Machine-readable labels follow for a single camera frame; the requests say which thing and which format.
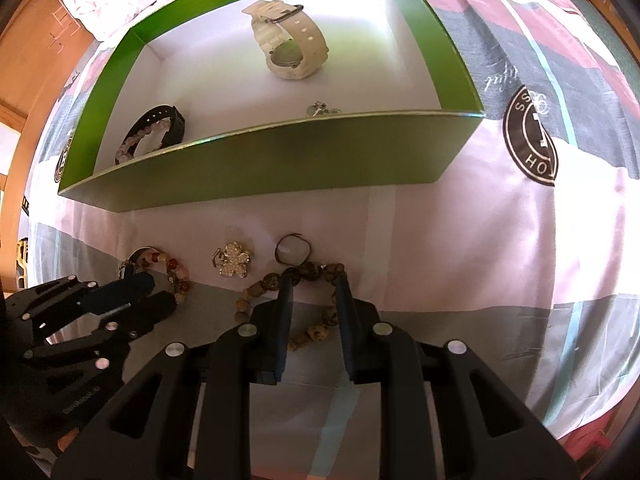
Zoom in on wooden headboard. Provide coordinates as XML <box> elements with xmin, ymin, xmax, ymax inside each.
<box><xmin>0</xmin><ymin>0</ymin><xmax>101</xmax><ymax>286</ymax></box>

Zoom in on cream watch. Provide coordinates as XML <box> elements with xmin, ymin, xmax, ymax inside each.
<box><xmin>242</xmin><ymin>2</ymin><xmax>329</xmax><ymax>81</ymax></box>

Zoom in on black watch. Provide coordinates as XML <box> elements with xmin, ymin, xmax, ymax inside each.
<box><xmin>116</xmin><ymin>105</ymin><xmax>187</xmax><ymax>165</ymax></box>

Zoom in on brown bead bracelet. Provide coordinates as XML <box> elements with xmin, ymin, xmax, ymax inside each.
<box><xmin>234</xmin><ymin>261</ymin><xmax>349</xmax><ymax>354</ymax></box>

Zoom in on plaid bed sheet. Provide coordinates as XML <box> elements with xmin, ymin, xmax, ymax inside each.
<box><xmin>20</xmin><ymin>0</ymin><xmax>640</xmax><ymax>480</ymax></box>

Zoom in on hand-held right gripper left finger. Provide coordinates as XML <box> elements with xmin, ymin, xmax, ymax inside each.
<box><xmin>50</xmin><ymin>270</ymin><xmax>297</xmax><ymax>480</ymax></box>

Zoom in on small silver charm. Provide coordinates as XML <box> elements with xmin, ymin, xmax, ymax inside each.
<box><xmin>305</xmin><ymin>101</ymin><xmax>342</xmax><ymax>119</ymax></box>

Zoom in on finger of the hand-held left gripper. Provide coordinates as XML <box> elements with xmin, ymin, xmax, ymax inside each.
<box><xmin>22</xmin><ymin>291</ymin><xmax>176</xmax><ymax>372</ymax></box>
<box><xmin>5</xmin><ymin>272</ymin><xmax>156</xmax><ymax>331</ymax></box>

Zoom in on clear stone ring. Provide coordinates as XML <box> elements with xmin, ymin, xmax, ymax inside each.
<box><xmin>275</xmin><ymin>232</ymin><xmax>314</xmax><ymax>265</ymax></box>

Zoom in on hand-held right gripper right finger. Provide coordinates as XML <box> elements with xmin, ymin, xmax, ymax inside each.
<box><xmin>332</xmin><ymin>272</ymin><xmax>576</xmax><ymax>480</ymax></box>

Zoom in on gold flower brooch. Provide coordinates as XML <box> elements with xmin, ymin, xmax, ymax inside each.
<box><xmin>211</xmin><ymin>241</ymin><xmax>254</xmax><ymax>279</ymax></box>

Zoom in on multicolour bead bracelet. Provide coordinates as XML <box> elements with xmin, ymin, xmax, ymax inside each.
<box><xmin>119</xmin><ymin>246</ymin><xmax>194</xmax><ymax>306</ymax></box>

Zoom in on pink bead bracelet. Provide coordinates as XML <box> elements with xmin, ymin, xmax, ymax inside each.
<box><xmin>116</xmin><ymin>119</ymin><xmax>174</xmax><ymax>165</ymax></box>

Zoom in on green cardboard box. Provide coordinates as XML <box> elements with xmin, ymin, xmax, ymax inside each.
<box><xmin>57</xmin><ymin>0</ymin><xmax>485</xmax><ymax>214</ymax></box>

